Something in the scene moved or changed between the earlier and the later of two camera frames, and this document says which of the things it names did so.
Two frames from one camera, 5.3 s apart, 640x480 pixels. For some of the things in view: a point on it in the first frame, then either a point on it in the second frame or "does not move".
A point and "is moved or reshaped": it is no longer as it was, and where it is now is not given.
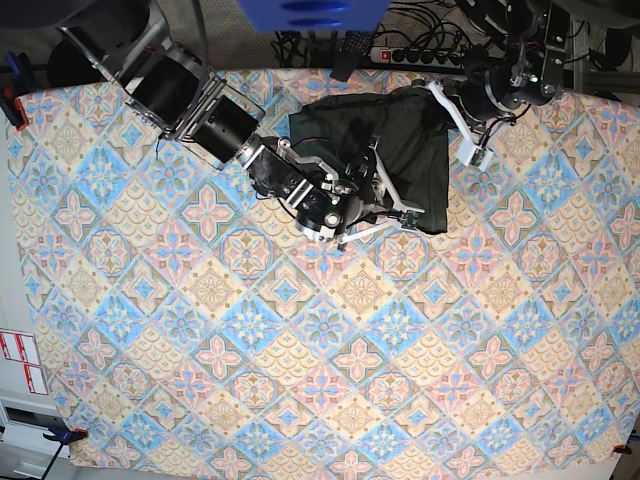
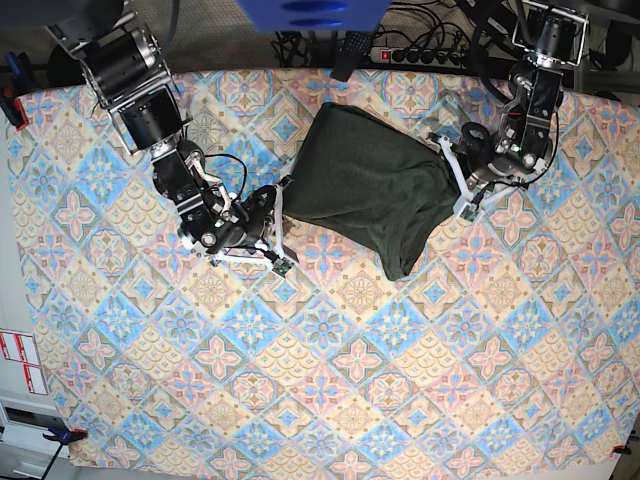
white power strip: (429, 56) does not move
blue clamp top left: (17, 83) does not move
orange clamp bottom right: (622, 448) does not move
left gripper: (363, 186) to (258, 206)
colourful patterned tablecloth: (179, 322) does not move
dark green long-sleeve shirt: (409, 129) is moved or reshaped
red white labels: (21, 348) does not move
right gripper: (470, 90) to (483, 155)
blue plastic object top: (313, 16) does not move
